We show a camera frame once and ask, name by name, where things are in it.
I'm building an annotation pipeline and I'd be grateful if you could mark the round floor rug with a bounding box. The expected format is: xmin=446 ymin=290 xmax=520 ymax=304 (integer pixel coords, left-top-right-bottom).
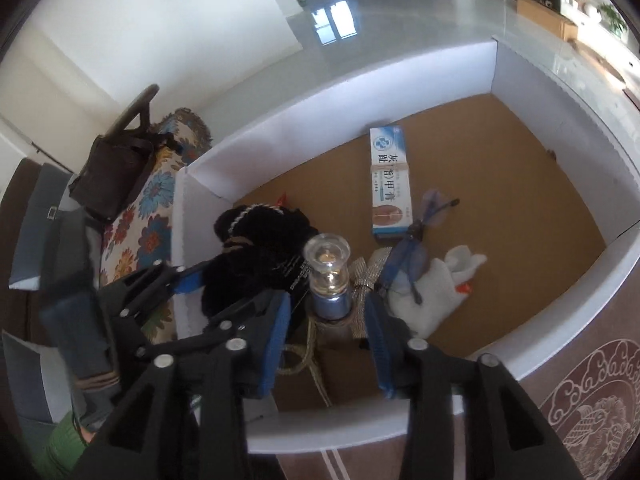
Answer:
xmin=570 ymin=40 xmax=627 ymax=82

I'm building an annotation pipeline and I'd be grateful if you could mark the brown patterned desktop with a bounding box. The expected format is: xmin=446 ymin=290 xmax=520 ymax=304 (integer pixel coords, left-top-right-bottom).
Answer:
xmin=272 ymin=40 xmax=640 ymax=480

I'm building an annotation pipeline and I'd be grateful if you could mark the black rhinestone hair scrunchie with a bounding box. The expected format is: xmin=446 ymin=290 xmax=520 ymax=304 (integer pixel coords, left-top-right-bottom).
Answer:
xmin=214 ymin=203 xmax=322 ymax=273

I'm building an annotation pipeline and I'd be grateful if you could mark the green potted plant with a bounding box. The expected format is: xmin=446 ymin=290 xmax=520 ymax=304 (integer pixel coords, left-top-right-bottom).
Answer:
xmin=597 ymin=2 xmax=629 ymax=37

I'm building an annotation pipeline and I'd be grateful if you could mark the pale grey sock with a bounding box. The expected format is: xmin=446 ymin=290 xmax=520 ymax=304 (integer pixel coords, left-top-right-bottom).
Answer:
xmin=387 ymin=245 xmax=488 ymax=339

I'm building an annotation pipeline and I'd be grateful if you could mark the white cardboard box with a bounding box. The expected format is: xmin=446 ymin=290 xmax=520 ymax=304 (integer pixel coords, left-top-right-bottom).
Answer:
xmin=170 ymin=35 xmax=640 ymax=457

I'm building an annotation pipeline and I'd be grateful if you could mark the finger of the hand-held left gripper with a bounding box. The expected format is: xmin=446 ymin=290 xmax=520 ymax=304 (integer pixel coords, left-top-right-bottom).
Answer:
xmin=134 ymin=290 xmax=284 ymax=359
xmin=100 ymin=257 xmax=219 ymax=321

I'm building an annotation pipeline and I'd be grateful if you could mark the grey flat sheet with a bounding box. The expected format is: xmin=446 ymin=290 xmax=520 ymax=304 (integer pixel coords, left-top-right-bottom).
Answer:
xmin=7 ymin=162 xmax=74 ymax=292
xmin=0 ymin=330 xmax=77 ymax=422

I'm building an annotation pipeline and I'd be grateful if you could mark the blue white medicine box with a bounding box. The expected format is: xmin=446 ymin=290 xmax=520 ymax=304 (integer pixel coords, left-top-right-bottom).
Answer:
xmin=369 ymin=125 xmax=415 ymax=239

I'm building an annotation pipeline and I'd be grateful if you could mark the black printed box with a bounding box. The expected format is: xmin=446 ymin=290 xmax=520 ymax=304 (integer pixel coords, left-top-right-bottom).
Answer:
xmin=272 ymin=252 xmax=316 ymax=321

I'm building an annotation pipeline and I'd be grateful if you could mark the black white-stitched sock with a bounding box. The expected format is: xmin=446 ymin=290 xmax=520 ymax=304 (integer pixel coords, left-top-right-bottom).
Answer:
xmin=200 ymin=255 xmax=283 ymax=312

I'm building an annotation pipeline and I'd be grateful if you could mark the black bag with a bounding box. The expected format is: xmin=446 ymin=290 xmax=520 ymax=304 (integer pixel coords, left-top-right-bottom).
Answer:
xmin=67 ymin=85 xmax=162 ymax=224

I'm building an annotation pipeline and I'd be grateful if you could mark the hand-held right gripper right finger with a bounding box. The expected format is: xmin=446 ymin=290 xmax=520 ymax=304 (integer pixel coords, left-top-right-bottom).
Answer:
xmin=363 ymin=295 xmax=587 ymax=480

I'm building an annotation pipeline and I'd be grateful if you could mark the rhinestone ribbon bow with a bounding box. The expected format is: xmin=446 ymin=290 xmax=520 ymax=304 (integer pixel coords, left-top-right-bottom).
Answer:
xmin=347 ymin=247 xmax=394 ymax=342

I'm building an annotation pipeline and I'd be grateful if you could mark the glass bottle with twine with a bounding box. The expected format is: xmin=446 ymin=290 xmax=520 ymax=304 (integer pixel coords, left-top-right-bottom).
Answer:
xmin=281 ymin=233 xmax=366 ymax=408

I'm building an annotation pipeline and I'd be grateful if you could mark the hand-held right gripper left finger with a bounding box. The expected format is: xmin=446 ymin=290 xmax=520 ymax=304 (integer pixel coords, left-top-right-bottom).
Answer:
xmin=74 ymin=292 xmax=293 ymax=480

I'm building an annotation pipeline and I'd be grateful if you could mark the green trouser leg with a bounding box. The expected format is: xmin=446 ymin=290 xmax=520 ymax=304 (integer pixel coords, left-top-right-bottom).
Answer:
xmin=27 ymin=410 xmax=103 ymax=480

